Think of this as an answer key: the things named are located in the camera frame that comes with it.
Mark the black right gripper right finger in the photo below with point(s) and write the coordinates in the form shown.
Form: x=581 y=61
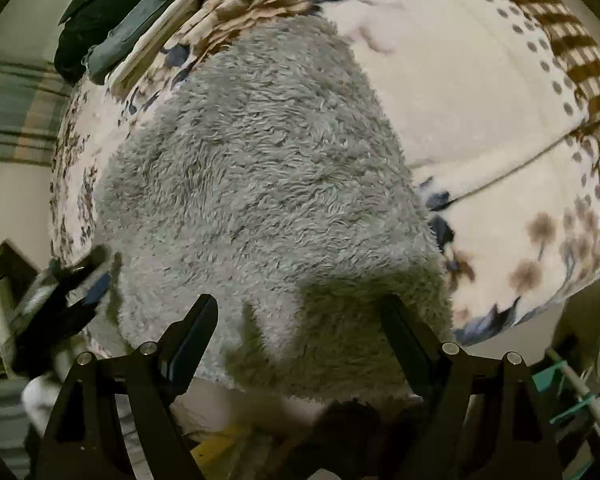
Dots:
x=482 y=418

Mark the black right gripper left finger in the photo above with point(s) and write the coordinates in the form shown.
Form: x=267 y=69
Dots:
x=84 y=438

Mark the grey fluffy fleece pant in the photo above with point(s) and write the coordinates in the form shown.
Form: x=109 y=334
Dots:
x=272 y=181

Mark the teal metal rack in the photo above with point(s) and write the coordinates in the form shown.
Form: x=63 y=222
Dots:
x=572 y=401

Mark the grey striped curtain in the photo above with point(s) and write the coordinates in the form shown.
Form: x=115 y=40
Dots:
x=33 y=100

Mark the cream folded cloth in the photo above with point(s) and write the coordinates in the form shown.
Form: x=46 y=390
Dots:
x=121 y=80

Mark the dark green folded garment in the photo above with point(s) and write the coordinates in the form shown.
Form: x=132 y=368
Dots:
x=85 y=24

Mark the folded blue denim jeans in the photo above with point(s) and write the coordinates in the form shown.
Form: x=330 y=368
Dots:
x=120 y=41

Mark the cream floral patterned blanket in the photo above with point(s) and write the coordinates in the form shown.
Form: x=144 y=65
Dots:
x=496 y=104

